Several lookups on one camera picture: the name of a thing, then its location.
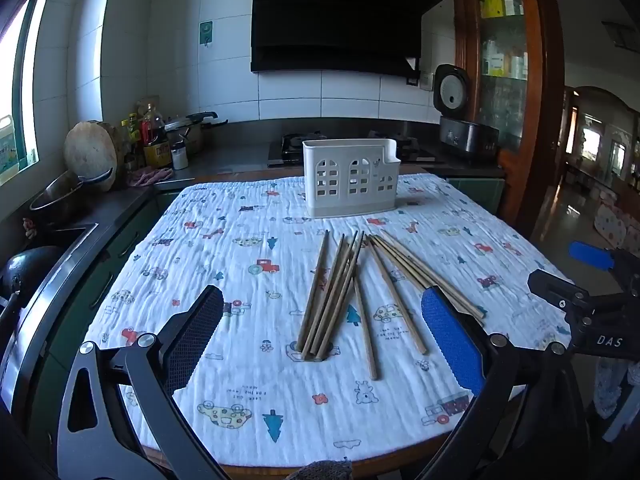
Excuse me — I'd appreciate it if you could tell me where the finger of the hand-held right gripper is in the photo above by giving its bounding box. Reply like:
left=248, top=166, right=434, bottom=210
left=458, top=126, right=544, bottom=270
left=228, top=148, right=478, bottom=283
left=570, top=241, right=640, bottom=286
left=529, top=269, right=593, bottom=313

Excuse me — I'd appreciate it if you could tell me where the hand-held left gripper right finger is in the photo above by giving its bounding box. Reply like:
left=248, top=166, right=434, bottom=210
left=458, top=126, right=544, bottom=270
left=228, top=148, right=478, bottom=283
left=415, top=286, right=586, bottom=480

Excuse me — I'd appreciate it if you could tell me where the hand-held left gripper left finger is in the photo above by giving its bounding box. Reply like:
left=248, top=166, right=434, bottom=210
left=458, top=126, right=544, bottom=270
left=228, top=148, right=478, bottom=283
left=57, top=285, right=231, bottom=480

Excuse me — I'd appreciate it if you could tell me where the set of wooden chopsticks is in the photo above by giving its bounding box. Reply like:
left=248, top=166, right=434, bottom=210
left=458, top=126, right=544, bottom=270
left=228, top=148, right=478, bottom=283
left=296, top=230, right=487, bottom=380

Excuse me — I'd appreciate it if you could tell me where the white plastic utensil holder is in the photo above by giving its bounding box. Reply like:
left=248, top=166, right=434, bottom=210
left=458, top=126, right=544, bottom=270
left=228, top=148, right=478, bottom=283
left=301, top=139, right=401, bottom=218

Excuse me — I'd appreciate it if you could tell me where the person's left hand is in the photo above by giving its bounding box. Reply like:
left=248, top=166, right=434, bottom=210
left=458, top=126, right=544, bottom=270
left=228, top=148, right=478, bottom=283
left=290, top=459, right=353, bottom=480

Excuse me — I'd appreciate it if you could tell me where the dotted floor mat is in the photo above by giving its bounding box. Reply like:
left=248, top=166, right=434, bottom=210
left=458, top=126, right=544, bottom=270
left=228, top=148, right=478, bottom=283
left=592, top=202, right=629, bottom=249

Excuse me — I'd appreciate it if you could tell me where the white printed cloth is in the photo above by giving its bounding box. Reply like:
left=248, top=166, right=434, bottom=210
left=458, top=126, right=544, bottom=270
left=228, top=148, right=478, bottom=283
left=82, top=174, right=576, bottom=466

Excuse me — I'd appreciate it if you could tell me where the green base cabinet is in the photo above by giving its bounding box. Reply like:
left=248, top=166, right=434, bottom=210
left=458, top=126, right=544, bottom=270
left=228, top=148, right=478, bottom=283
left=25, top=192, right=193, bottom=456
left=446, top=177, right=506, bottom=217

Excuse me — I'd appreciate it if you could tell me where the pink rag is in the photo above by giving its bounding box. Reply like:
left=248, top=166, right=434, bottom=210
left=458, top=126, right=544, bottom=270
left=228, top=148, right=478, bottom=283
left=127, top=167, right=174, bottom=187

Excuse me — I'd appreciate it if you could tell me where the dark rice cooker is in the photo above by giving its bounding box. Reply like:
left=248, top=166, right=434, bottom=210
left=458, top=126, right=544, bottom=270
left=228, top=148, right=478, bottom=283
left=432, top=63, right=501, bottom=162

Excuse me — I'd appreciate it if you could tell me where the wooden glass-door cabinet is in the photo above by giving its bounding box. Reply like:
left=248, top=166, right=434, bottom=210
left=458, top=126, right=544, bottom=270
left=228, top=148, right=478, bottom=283
left=452, top=0, right=566, bottom=226

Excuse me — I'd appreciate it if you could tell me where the kitchen sink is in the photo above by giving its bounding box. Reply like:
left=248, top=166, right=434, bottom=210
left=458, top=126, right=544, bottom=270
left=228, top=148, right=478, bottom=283
left=0, top=224, right=101, bottom=341

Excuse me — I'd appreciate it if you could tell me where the large dark oil bottle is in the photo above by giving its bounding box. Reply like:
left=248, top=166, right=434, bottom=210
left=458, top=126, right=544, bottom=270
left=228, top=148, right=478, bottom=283
left=142, top=104, right=174, bottom=169

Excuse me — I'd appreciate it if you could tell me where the metal pan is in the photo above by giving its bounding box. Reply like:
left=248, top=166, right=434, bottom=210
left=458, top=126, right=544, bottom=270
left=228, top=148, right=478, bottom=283
left=29, top=169, right=113, bottom=222

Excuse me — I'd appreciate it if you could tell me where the black gas stove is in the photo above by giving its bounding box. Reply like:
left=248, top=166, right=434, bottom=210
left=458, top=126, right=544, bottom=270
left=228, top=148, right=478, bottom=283
left=267, top=131, right=436, bottom=168

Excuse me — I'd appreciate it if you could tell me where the steel pressure cooker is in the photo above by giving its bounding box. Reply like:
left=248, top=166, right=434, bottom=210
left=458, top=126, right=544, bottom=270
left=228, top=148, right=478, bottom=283
left=164, top=111, right=228, bottom=156

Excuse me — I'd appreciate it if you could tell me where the round wooden cutting board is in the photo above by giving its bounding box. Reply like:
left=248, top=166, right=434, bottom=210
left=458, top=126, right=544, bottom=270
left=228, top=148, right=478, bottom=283
left=64, top=120, right=123, bottom=192

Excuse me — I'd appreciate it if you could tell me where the yellow-green bottle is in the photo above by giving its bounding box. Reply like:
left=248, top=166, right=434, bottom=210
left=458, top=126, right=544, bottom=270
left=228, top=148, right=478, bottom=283
left=121, top=112, right=143, bottom=161

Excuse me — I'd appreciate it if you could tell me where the ceiling vent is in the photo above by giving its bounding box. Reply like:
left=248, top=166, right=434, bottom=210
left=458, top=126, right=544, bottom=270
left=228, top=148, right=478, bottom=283
left=602, top=20, right=639, bottom=52

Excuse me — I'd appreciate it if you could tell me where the window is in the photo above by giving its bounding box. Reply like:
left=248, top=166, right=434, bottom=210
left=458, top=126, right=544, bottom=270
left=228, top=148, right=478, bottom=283
left=0, top=0, right=62, bottom=188

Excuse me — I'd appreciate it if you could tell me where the black range hood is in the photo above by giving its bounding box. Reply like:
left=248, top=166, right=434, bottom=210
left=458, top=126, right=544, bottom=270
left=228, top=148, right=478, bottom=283
left=247, top=0, right=448, bottom=78

